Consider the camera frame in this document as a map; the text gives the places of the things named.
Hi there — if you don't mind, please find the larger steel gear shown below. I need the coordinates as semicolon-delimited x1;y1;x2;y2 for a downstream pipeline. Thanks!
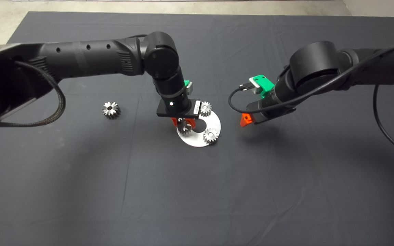
102;101;121;120

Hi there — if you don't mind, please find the black right camera cable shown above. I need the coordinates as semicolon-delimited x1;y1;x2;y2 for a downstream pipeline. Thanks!
228;44;394;114

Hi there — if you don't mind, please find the braided black cable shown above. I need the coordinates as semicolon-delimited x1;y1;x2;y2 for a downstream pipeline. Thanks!
0;61;66;127

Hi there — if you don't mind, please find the round metal plate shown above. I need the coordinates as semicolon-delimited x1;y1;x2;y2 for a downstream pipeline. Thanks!
176;109;222;148

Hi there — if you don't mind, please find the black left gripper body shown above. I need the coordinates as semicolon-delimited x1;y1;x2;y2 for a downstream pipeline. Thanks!
156;90;201;119

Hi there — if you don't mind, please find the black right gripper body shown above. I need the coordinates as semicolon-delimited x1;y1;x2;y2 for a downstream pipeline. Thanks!
246;86;297;125

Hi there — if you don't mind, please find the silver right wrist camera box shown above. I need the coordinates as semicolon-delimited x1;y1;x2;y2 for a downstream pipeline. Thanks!
249;77;265;94

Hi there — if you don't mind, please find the dark grey table cloth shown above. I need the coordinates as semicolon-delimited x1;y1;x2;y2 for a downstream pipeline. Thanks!
0;11;394;246

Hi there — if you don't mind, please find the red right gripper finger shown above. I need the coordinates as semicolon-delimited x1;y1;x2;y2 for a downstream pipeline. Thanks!
240;113;254;127

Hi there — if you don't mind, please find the smaller dark steel gear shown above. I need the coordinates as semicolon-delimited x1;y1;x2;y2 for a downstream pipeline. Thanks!
178;121;193;136

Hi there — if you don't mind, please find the green right camera mount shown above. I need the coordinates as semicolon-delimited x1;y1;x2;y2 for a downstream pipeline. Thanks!
253;74;275;99

